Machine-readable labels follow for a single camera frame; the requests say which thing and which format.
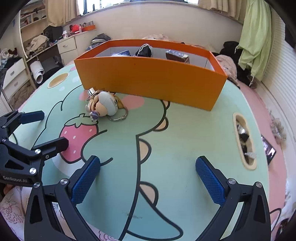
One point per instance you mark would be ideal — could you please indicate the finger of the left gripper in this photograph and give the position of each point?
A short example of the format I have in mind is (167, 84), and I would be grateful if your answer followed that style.
(22, 118)
(51, 148)

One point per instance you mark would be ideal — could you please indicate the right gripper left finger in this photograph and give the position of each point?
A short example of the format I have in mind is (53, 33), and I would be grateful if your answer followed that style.
(41, 222)

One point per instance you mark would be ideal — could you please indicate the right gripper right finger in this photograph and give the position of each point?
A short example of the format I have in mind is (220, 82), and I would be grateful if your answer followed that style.
(253, 222)

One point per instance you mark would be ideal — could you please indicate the doll figure keychain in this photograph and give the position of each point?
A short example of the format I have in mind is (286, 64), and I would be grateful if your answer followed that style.
(103, 103)

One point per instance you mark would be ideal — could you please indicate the blue tin box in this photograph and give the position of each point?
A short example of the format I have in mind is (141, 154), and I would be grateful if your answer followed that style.
(122, 53)

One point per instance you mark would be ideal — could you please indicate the black lace pouch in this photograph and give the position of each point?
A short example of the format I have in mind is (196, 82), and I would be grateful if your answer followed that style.
(145, 50)

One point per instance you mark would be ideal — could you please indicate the brown small carton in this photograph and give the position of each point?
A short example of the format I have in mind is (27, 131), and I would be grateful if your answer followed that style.
(177, 56)

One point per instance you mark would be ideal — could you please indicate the orange cardboard box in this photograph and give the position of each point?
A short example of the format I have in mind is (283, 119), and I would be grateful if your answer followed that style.
(197, 84)

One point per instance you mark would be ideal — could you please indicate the white desk with drawers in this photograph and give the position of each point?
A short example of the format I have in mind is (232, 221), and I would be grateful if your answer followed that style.
(67, 49)

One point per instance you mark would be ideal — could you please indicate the white paper roll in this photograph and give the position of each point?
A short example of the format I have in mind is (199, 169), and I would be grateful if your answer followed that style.
(37, 71)

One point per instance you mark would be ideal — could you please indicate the smartphone with video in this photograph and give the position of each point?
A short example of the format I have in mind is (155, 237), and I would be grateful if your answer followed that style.
(269, 150)

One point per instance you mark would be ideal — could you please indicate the wrappers in table slot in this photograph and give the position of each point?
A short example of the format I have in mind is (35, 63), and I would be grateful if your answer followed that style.
(245, 144)

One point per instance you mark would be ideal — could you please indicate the bookshelf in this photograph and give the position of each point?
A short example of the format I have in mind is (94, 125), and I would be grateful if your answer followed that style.
(33, 20)

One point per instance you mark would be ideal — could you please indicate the beige curtain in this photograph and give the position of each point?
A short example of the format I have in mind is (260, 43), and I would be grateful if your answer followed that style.
(60, 12)

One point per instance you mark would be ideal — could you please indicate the folded clothes pile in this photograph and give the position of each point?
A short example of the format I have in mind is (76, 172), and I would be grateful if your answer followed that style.
(99, 39)

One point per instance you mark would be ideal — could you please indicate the orange tray on desk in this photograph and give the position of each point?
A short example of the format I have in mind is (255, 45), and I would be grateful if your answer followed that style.
(88, 28)

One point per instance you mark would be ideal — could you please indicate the black clothes on bed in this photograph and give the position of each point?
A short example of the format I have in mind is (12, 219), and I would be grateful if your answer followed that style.
(229, 49)

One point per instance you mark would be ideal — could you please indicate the green hanging cloth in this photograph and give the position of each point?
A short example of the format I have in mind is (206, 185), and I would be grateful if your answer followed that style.
(256, 38)

